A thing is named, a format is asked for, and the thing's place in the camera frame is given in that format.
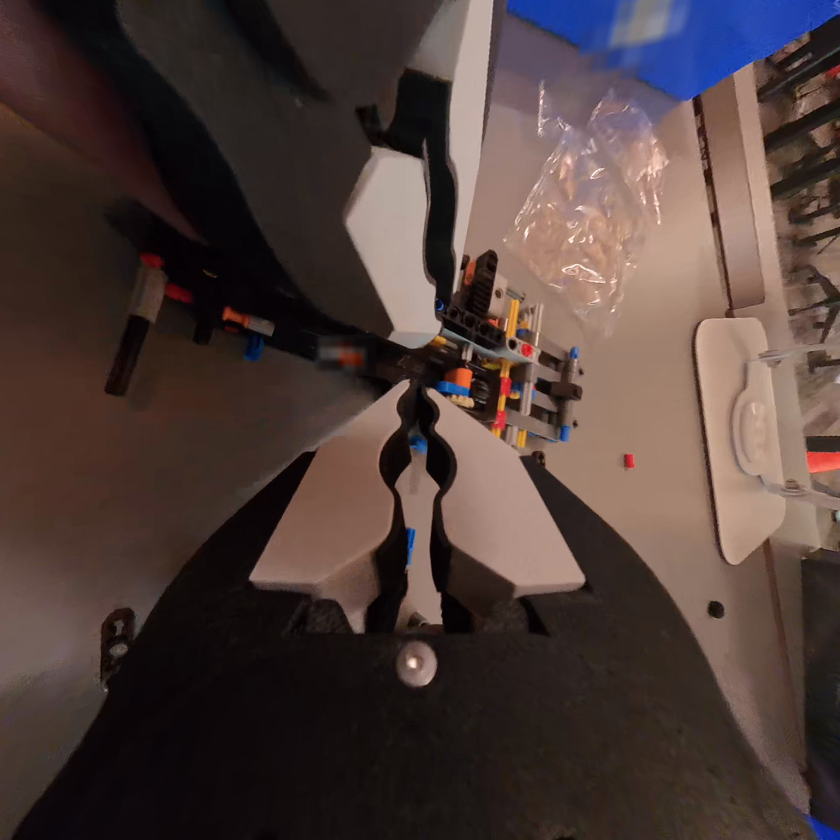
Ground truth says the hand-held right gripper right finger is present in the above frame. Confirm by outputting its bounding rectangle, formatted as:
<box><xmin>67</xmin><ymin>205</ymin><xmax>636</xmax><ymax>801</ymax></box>
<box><xmin>425</xmin><ymin>387</ymin><xmax>586</xmax><ymax>626</ymax></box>

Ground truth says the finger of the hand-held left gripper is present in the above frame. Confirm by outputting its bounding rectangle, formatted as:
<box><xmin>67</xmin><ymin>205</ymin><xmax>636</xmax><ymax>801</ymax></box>
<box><xmin>449</xmin><ymin>0</ymin><xmax>496</xmax><ymax>258</ymax></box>
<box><xmin>344</xmin><ymin>139</ymin><xmax>460</xmax><ymax>350</ymax></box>

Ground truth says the clear plastic bag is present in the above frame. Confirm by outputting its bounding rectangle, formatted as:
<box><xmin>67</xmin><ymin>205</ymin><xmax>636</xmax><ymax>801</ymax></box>
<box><xmin>504</xmin><ymin>79</ymin><xmax>672</xmax><ymax>337</ymax></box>

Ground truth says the blue plastic bin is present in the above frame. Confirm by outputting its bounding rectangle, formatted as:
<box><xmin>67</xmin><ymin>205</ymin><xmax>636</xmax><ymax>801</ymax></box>
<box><xmin>505</xmin><ymin>0</ymin><xmax>840</xmax><ymax>101</ymax></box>

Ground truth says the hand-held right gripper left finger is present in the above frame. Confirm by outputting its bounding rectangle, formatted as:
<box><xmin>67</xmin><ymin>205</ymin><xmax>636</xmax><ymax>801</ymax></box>
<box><xmin>248</xmin><ymin>382</ymin><xmax>412</xmax><ymax>634</ymax></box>

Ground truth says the multicoloured lego assembly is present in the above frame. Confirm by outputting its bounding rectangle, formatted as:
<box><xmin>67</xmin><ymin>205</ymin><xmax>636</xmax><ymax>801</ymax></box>
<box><xmin>105</xmin><ymin>249</ymin><xmax>585</xmax><ymax>454</ymax></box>

